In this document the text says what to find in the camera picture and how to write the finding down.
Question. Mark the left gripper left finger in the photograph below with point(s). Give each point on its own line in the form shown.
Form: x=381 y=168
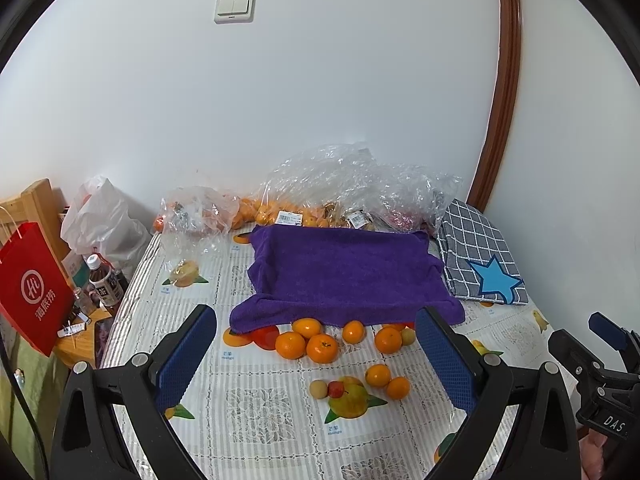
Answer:
x=88 y=443

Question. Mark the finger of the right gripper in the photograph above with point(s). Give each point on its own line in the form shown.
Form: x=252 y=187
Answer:
x=625 y=342
x=577 y=359

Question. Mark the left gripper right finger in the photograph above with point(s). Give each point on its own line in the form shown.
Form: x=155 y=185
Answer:
x=542 y=442

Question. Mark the pale yellow small fruit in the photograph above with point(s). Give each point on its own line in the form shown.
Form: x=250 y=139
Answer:
x=408 y=336

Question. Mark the large orange mandarin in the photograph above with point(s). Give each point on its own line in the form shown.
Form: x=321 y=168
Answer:
x=388 y=340

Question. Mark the small red fruit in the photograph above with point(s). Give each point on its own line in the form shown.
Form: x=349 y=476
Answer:
x=336 y=389

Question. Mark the small orange mandarin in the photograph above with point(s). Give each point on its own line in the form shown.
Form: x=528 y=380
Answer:
x=353 y=332

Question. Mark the orange mandarin one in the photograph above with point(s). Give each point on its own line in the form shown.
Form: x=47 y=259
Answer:
x=290 y=345

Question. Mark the pale yellow round fruit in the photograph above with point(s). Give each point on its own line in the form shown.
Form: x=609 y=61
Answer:
x=319 y=389

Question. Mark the mandarin with stem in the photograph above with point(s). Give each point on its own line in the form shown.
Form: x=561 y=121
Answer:
x=322 y=349

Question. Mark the oval orange mandarin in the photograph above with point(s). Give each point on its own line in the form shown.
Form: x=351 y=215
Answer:
x=307 y=327

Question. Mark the clear bag red fruits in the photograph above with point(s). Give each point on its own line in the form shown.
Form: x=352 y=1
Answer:
x=411 y=198

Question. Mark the person's right hand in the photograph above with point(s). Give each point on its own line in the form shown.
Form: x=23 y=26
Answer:
x=591 y=449

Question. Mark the wooden side table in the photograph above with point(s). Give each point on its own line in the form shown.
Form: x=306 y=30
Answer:
x=81 y=346

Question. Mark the grey checkered cloth blue star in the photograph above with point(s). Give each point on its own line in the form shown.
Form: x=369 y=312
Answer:
x=478 y=264

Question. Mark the red paper shopping bag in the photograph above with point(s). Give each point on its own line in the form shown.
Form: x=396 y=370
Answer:
x=35 y=296

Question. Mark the dark drink bottle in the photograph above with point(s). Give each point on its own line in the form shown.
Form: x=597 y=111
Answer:
x=103 y=279

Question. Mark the fruit print tablecloth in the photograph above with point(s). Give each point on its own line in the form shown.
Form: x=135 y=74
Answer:
x=249 y=412

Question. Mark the white plastic bag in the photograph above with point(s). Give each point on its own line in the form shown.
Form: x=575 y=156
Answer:
x=98 y=222

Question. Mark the clear plastic bag left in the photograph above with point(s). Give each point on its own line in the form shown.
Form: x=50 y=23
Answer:
x=196 y=221

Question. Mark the purple towel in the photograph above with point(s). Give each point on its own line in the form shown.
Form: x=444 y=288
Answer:
x=337 y=276

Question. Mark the clear bag of oranges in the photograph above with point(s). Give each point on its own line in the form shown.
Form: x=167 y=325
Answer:
x=334 y=186

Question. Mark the wooden chair frame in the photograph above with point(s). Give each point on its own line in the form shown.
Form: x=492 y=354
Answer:
x=37 y=203

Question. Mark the brown wooden door frame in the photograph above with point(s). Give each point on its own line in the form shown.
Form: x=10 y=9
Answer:
x=502 y=103

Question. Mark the white wall switch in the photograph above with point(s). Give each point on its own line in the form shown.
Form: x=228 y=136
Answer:
x=234 y=11

